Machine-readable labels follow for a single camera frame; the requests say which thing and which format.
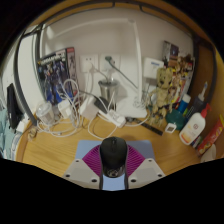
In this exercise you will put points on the white wall-mounted box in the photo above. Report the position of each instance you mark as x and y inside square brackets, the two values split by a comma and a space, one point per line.
[153, 67]

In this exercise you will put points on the robot model kit box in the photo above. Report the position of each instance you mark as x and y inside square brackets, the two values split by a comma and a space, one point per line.
[56, 75]

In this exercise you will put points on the steel cup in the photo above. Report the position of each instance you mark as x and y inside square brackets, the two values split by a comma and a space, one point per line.
[108, 89]

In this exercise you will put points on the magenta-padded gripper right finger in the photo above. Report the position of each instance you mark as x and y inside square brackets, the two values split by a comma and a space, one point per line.
[148, 171]

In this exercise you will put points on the white mug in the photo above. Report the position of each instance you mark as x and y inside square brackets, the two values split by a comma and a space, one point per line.
[209, 155]

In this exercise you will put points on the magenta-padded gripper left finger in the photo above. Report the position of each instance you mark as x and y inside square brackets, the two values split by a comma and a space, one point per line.
[78, 173]

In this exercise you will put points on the blue bottle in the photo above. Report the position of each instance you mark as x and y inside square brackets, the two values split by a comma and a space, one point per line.
[183, 104]

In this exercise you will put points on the dark white-nozzle glue bottle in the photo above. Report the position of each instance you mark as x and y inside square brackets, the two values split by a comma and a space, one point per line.
[196, 103]

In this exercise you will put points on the white wall socket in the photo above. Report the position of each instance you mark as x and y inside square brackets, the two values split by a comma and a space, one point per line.
[88, 62]
[115, 65]

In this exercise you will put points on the black backpack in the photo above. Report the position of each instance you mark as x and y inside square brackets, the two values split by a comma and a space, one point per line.
[14, 106]

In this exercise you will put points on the black charger block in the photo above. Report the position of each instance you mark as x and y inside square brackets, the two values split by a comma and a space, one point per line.
[101, 104]

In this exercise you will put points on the black computer mouse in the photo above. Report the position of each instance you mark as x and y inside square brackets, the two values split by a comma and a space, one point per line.
[113, 155]

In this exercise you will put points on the checked bedding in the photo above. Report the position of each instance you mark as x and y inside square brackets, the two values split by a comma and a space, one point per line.
[6, 136]

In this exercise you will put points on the large white charger block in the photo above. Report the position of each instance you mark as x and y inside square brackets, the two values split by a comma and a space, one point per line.
[87, 108]

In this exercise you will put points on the white red-pump lotion bottle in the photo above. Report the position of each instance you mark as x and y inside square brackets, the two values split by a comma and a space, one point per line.
[192, 128]

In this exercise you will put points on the black ruler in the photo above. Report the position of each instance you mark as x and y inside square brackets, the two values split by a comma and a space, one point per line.
[146, 126]

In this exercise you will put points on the small white charger block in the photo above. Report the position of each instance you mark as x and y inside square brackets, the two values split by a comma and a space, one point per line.
[65, 108]

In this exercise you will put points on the red snack tube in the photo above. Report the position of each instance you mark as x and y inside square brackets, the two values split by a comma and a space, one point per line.
[211, 136]

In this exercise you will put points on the green round container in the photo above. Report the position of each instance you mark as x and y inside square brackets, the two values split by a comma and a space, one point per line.
[177, 119]

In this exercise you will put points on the small white desk thermometer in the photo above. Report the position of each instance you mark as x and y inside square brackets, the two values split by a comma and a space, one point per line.
[170, 128]

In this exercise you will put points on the white power strip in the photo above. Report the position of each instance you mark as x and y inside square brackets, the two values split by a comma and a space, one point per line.
[115, 118]

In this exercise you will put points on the clear plastic dome container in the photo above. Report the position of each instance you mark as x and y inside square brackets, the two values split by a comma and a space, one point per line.
[45, 113]

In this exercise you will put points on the light blue mouse pad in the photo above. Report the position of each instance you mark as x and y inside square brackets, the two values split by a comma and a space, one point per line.
[88, 146]

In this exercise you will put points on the brown tree creature figure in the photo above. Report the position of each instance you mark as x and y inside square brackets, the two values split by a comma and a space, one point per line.
[163, 93]

